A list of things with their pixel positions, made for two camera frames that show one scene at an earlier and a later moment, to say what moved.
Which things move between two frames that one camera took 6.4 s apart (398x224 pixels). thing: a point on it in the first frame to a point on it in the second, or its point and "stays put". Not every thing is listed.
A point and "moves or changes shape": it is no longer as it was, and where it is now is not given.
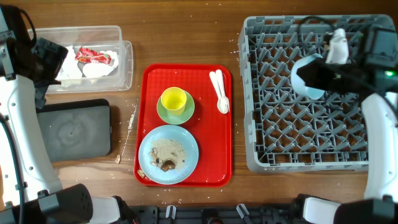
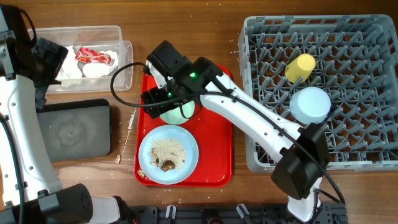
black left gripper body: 50,58 stays put
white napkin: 71,70 stays put
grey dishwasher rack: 287,132 stays put
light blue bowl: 299,84 to 310,105
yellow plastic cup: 173,99 moves or changes shape
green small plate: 173,119 stays put
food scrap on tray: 140,173 stays put
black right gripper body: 333,77 to 161,99
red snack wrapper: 84,55 stays put
